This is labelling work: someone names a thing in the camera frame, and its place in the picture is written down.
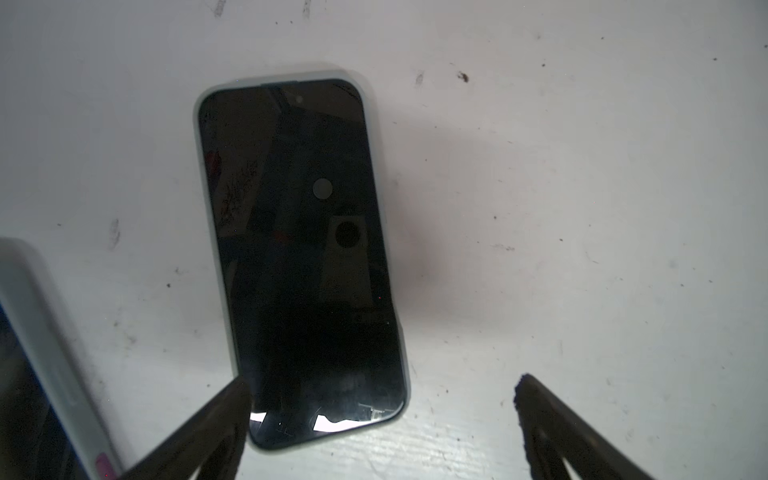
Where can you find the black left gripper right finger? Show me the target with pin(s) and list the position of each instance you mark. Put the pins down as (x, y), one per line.
(557, 440)

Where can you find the phone black screen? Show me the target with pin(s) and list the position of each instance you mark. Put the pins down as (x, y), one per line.
(50, 427)
(302, 257)

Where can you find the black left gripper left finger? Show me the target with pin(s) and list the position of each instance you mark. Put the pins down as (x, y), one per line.
(209, 445)

